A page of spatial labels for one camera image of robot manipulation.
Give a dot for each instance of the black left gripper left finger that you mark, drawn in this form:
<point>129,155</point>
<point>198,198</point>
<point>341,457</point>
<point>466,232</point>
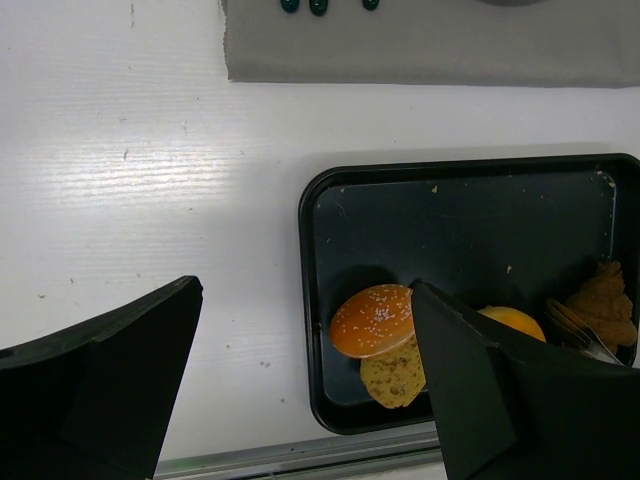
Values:
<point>94,400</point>

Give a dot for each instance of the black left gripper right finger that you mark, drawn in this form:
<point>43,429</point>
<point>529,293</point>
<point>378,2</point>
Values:
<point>508,406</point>

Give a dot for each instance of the orange bagel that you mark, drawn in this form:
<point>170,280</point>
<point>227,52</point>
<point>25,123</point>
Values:
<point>515,319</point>

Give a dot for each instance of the metal food tongs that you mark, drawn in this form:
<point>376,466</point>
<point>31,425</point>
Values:
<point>576,333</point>

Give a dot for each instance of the small oval bread slice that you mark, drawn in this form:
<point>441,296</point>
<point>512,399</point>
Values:
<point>395,378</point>

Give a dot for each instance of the brown croissant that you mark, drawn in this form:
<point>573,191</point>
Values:
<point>601,302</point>

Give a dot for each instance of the sesame bun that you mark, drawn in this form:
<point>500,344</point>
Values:
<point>373,321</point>

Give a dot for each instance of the black baking tray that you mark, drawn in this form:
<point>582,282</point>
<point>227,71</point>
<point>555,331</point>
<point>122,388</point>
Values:
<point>510,232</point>

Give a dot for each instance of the grey cloth placemat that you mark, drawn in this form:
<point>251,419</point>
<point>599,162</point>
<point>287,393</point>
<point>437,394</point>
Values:
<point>527,44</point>

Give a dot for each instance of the white plate teal red rim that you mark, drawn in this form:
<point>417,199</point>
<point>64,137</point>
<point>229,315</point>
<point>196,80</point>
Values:
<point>511,3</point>

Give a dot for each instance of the aluminium front rail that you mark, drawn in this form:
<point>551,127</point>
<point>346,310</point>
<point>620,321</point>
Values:
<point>329,458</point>

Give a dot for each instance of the gold knife green handle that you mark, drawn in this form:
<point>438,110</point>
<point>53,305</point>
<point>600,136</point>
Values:
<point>370,5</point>

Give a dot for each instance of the gold spoon green handle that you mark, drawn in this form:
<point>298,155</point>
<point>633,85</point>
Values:
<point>290,6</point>

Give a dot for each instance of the gold fork green handle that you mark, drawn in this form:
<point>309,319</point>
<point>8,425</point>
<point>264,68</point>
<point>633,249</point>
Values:
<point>318,7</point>

